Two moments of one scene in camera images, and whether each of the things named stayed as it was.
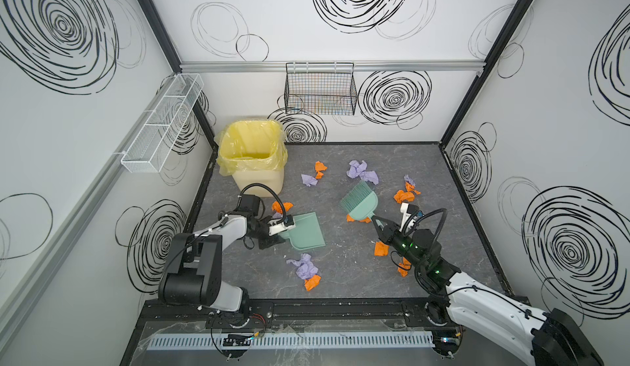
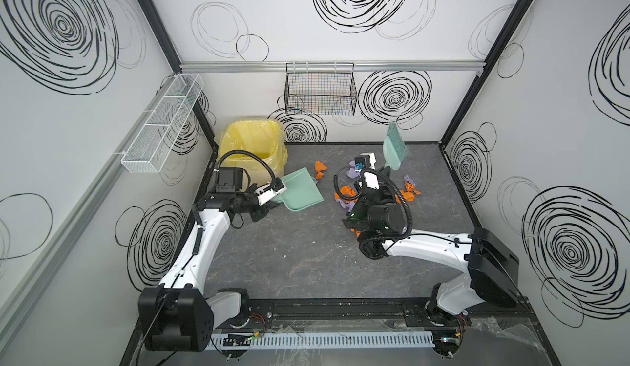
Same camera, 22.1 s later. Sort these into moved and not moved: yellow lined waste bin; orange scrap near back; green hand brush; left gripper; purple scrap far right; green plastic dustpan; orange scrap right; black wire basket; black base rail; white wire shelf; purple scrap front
Moved: green plastic dustpan; left gripper; purple scrap front; green hand brush
Not moved: orange scrap near back; white wire shelf; purple scrap far right; black wire basket; orange scrap right; yellow lined waste bin; black base rail
